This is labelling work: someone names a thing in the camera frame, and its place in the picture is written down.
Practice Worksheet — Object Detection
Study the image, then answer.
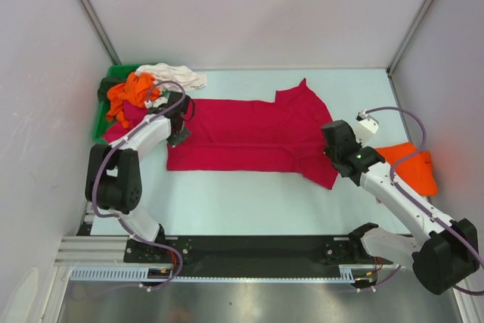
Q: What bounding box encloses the crimson t shirt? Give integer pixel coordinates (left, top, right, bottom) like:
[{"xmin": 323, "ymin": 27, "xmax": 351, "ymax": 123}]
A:
[{"xmin": 166, "ymin": 80, "xmax": 337, "ymax": 190}]

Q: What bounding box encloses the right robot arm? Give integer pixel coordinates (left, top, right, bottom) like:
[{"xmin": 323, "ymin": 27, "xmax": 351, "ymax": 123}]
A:
[{"xmin": 321, "ymin": 120, "xmax": 483, "ymax": 295}]

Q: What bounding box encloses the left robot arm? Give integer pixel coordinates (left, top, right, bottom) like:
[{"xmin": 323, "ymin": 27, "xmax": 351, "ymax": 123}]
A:
[{"xmin": 85, "ymin": 92, "xmax": 195, "ymax": 262}]

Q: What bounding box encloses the magenta t shirt in bin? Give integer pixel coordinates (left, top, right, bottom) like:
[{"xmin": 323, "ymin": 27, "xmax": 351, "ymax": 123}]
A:
[{"xmin": 101, "ymin": 101, "xmax": 147, "ymax": 143}]

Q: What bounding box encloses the white t shirt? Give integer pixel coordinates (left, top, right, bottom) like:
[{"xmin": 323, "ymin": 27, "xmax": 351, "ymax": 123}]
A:
[{"xmin": 135, "ymin": 63, "xmax": 207, "ymax": 92}]

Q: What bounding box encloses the crumpled orange t shirt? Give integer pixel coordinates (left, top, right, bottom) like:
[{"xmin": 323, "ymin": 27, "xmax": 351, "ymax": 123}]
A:
[{"xmin": 106, "ymin": 72, "xmax": 162, "ymax": 129}]

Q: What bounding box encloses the folded orange t shirt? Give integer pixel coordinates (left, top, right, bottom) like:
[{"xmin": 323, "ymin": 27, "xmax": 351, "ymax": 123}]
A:
[{"xmin": 377, "ymin": 142, "xmax": 439, "ymax": 197}]

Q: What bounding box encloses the green plastic bin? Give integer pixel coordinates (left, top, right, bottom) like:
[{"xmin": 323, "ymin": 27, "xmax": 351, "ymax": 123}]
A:
[{"xmin": 93, "ymin": 64, "xmax": 139, "ymax": 143}]

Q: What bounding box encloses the dark green t shirt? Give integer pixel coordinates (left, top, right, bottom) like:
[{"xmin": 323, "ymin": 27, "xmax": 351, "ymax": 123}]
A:
[{"xmin": 97, "ymin": 76, "xmax": 125, "ymax": 102}]

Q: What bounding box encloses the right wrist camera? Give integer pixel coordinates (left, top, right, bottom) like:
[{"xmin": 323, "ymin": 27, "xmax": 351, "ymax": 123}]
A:
[{"xmin": 353, "ymin": 110, "xmax": 379, "ymax": 145}]

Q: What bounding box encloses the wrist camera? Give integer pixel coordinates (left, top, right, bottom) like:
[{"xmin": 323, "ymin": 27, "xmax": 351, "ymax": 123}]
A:
[
  {"xmin": 353, "ymin": 110, "xmax": 379, "ymax": 145},
  {"xmin": 144, "ymin": 96, "xmax": 168, "ymax": 109}
]

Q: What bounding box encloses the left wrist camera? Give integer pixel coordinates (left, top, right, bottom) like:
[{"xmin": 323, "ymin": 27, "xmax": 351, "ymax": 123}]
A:
[{"xmin": 144, "ymin": 96, "xmax": 168, "ymax": 109}]

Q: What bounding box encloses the grey slotted cable duct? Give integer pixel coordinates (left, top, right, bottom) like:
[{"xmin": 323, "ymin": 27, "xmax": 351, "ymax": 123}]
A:
[{"xmin": 70, "ymin": 266, "xmax": 379, "ymax": 282}]

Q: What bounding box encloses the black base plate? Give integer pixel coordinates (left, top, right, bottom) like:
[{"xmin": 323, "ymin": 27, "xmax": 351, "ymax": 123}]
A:
[{"xmin": 123, "ymin": 234, "xmax": 394, "ymax": 278}]

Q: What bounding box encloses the aluminium frame rail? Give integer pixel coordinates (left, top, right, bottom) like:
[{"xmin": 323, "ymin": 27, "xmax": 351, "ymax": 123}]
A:
[{"xmin": 52, "ymin": 235, "xmax": 417, "ymax": 269}]

